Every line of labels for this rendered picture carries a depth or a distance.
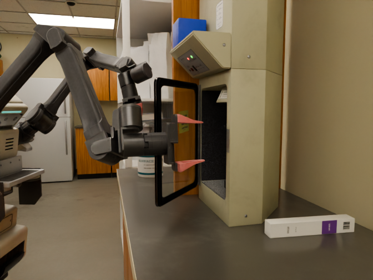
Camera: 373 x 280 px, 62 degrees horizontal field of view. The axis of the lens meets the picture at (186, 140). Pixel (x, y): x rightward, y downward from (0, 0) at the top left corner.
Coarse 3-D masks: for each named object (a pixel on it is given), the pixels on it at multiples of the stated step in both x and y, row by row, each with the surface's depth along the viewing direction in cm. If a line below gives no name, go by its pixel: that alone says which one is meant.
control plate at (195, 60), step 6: (186, 54) 102; (192, 54) 98; (180, 60) 112; (186, 60) 107; (192, 60) 102; (198, 60) 98; (186, 66) 112; (204, 66) 98; (192, 72) 113; (198, 72) 108
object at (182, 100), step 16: (176, 96) 103; (192, 96) 115; (176, 112) 104; (192, 112) 115; (192, 128) 116; (176, 144) 105; (192, 144) 116; (176, 160) 105; (176, 176) 106; (192, 176) 118
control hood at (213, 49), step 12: (192, 36) 87; (204, 36) 86; (216, 36) 87; (228, 36) 88; (180, 48) 102; (192, 48) 94; (204, 48) 87; (216, 48) 87; (228, 48) 88; (204, 60) 94; (216, 60) 88; (228, 60) 89; (204, 72) 103; (216, 72) 99
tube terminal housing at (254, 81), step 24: (216, 0) 99; (240, 0) 88; (264, 0) 89; (240, 24) 88; (264, 24) 90; (240, 48) 89; (264, 48) 91; (240, 72) 90; (264, 72) 92; (240, 96) 91; (264, 96) 92; (240, 120) 91; (264, 120) 93; (240, 144) 92; (264, 144) 94; (240, 168) 93; (264, 168) 96; (240, 192) 94; (264, 192) 97; (240, 216) 94; (264, 216) 99
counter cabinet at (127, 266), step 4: (124, 228) 168; (124, 232) 169; (124, 236) 170; (124, 240) 171; (124, 244) 172; (124, 248) 174; (124, 252) 175; (128, 252) 138; (124, 256) 176; (128, 256) 139; (124, 260) 177; (128, 260) 140; (124, 264) 179; (128, 264) 141; (124, 268) 180; (128, 268) 141; (124, 272) 181; (128, 272) 142; (124, 276) 183; (128, 276) 143; (132, 276) 118
